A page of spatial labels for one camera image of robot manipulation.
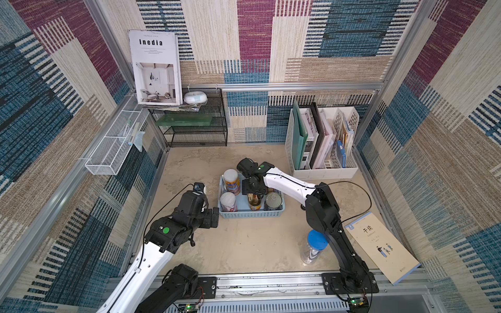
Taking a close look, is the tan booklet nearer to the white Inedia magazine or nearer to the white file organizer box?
the white file organizer box

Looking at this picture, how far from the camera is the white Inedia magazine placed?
76 cm

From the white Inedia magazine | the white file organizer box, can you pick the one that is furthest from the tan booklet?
the white Inedia magazine

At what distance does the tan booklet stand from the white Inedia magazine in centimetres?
97

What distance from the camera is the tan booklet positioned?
79 centimetres
